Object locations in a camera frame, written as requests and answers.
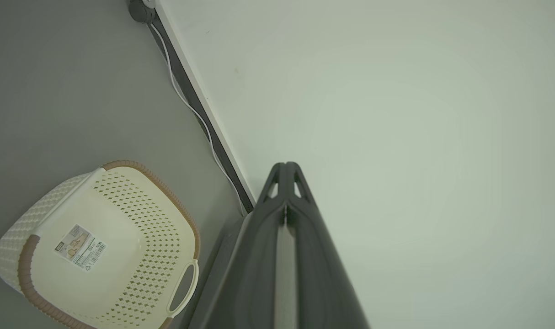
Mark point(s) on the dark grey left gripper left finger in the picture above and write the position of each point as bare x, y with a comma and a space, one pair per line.
245, 283

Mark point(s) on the dark round floor plug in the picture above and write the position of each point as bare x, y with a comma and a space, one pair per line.
140, 11

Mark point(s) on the cream perforated laundry basket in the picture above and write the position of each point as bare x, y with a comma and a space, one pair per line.
122, 256

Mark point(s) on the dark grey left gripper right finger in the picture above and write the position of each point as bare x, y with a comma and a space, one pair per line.
323, 283

